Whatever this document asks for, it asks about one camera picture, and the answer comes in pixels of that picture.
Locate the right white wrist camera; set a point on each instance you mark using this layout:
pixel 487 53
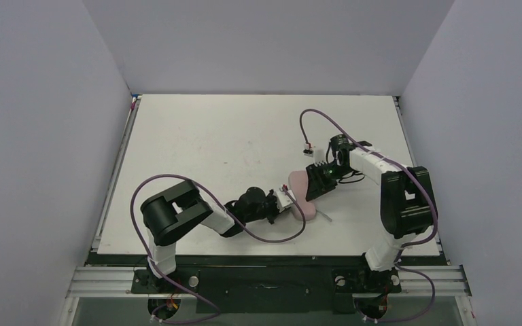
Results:
pixel 317 154

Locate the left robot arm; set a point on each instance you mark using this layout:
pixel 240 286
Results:
pixel 171 214

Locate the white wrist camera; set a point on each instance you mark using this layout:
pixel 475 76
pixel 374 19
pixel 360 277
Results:
pixel 317 154
pixel 285 198

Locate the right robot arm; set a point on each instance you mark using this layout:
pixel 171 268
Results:
pixel 407 206

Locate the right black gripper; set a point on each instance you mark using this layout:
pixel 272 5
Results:
pixel 314 182

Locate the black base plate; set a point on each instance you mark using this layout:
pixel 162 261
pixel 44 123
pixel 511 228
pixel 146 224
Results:
pixel 270 284

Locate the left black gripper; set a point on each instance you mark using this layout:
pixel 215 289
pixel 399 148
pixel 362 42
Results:
pixel 275 208

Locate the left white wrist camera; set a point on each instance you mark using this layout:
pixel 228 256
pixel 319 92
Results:
pixel 285 198

